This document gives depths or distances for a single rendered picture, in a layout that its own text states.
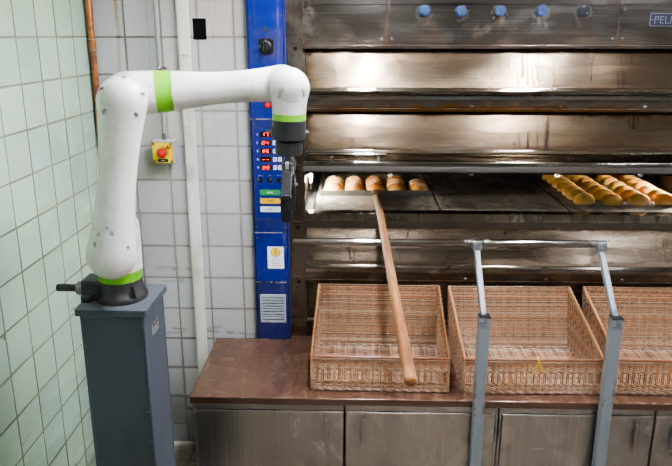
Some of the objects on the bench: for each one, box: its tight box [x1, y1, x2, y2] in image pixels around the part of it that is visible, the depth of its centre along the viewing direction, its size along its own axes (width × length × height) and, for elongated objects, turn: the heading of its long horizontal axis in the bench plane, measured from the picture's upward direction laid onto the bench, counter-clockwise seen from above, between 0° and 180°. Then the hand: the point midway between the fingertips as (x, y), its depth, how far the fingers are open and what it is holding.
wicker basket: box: [447, 285, 604, 395], centre depth 278 cm, size 49×56×28 cm
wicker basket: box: [309, 283, 452, 393], centre depth 280 cm, size 49×56×28 cm
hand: (288, 211), depth 187 cm, fingers open, 13 cm apart
